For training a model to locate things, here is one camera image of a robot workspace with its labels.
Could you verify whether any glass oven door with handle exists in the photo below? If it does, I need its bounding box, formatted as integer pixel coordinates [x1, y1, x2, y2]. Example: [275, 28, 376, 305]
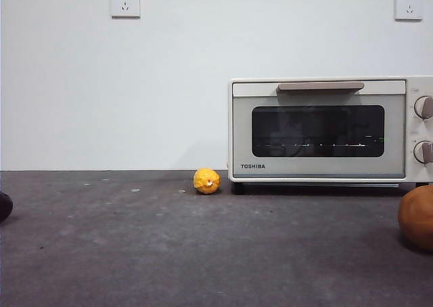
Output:
[231, 80, 407, 179]

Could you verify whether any brown potato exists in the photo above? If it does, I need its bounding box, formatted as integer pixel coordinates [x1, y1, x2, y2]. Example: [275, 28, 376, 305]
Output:
[397, 184, 433, 252]

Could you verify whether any white Toshiba toaster oven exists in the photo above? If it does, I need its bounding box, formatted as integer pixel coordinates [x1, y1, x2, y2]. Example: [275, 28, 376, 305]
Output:
[227, 76, 433, 195]

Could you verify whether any beige round oven knob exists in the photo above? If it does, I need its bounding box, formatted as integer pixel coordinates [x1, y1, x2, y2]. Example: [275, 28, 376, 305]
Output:
[413, 140, 433, 164]
[414, 95, 433, 120]

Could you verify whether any dark purple eggplant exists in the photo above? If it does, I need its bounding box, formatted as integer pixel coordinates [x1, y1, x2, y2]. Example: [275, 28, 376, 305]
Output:
[0, 191, 14, 222]

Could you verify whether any metal wire oven rack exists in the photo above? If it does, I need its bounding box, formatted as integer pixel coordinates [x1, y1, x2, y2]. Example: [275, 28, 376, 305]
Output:
[255, 143, 383, 149]

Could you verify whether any white wall power socket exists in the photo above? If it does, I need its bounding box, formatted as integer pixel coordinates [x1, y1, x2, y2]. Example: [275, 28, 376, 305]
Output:
[111, 0, 141, 20]
[394, 0, 424, 22]

